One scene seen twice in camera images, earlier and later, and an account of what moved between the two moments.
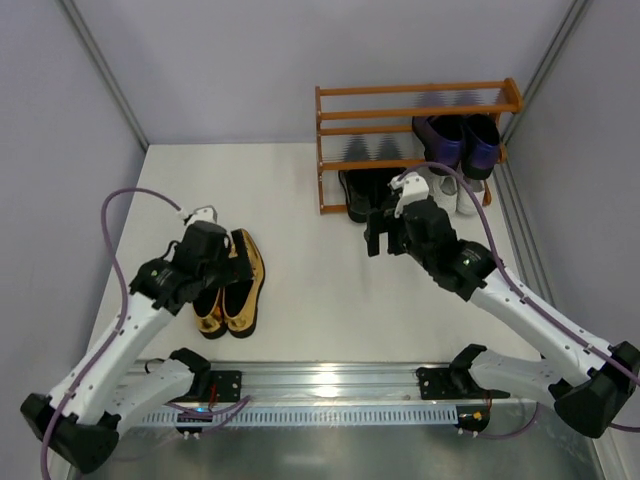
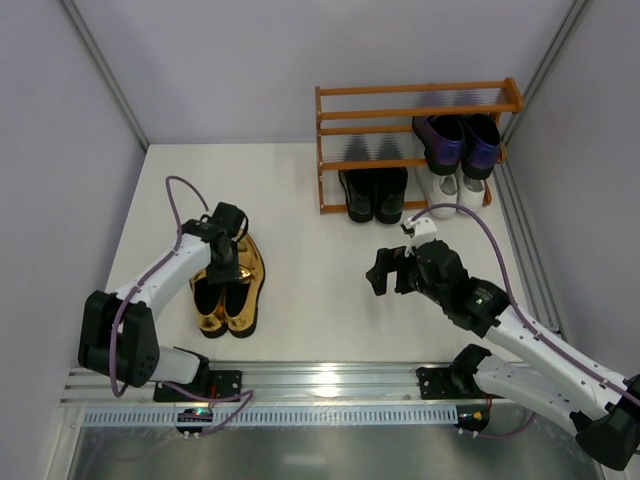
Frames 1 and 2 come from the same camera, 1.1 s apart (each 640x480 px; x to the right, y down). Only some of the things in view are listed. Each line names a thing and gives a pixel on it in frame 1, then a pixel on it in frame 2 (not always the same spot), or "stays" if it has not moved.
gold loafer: x=209 y=312 stays
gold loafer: x=240 y=299 stays
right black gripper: x=392 y=232 to x=400 y=270
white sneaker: x=465 y=203 stays
